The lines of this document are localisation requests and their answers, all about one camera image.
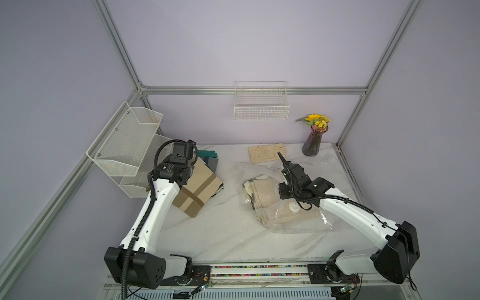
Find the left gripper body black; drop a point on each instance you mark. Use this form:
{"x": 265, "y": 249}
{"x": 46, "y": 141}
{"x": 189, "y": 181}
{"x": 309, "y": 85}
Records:
{"x": 191, "y": 169}

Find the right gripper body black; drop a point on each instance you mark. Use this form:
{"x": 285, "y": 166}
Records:
{"x": 287, "y": 191}

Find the beige brown striped scarf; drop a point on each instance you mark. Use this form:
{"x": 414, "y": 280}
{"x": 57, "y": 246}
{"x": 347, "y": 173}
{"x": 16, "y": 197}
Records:
{"x": 200, "y": 188}

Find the dark grey garment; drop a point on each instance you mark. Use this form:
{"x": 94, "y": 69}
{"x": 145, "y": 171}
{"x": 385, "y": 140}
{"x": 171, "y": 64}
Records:
{"x": 211, "y": 163}

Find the cream knitted scarf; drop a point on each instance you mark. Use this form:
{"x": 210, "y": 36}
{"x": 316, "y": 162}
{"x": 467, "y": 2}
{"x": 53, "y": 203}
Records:
{"x": 269, "y": 209}

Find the clear plastic vacuum bag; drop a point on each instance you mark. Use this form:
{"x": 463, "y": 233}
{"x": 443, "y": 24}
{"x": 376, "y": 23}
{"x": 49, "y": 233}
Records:
{"x": 326, "y": 223}

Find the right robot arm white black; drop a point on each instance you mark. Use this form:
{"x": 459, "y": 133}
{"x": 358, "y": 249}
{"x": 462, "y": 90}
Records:
{"x": 395, "y": 245}

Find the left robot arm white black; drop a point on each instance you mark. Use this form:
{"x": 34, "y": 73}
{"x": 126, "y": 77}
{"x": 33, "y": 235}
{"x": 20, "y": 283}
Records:
{"x": 134, "y": 262}

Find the white vacuum bag valve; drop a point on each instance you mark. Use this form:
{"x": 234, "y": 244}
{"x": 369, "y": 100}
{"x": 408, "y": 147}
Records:
{"x": 294, "y": 207}

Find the beige leather gloves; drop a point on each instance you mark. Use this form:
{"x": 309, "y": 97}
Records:
{"x": 266, "y": 153}

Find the green work glove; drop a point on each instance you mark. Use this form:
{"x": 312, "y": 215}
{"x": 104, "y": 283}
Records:
{"x": 207, "y": 154}

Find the purple glass vase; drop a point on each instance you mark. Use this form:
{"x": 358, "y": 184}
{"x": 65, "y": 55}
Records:
{"x": 311, "y": 147}

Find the yellow flower bouquet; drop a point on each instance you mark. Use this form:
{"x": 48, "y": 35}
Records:
{"x": 318, "y": 122}

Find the white mesh two-tier shelf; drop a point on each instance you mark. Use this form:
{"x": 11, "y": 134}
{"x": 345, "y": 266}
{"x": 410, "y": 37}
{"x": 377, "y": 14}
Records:
{"x": 125, "y": 148}

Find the white wire wall basket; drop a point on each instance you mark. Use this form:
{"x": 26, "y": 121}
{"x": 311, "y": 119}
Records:
{"x": 261, "y": 100}

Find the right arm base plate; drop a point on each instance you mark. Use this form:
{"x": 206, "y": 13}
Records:
{"x": 329, "y": 274}

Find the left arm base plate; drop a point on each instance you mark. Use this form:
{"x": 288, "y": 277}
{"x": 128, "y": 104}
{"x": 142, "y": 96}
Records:
{"x": 193, "y": 276}

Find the aluminium mounting rail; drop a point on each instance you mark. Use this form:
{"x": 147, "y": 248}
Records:
{"x": 262, "y": 274}

